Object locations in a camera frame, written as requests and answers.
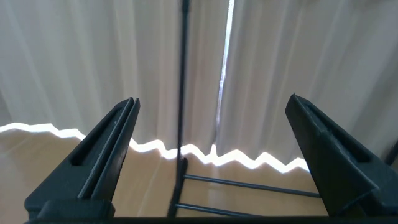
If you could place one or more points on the beige curtain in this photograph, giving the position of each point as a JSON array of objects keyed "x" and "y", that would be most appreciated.
[{"x": 77, "y": 62}]

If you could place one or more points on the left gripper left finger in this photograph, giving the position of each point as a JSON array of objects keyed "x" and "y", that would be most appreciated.
[{"x": 62, "y": 186}]

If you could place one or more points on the black clothes rack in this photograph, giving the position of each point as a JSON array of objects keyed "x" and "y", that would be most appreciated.
[{"x": 182, "y": 93}]

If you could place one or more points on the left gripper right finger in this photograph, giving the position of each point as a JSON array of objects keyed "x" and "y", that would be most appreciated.
[{"x": 342, "y": 180}]

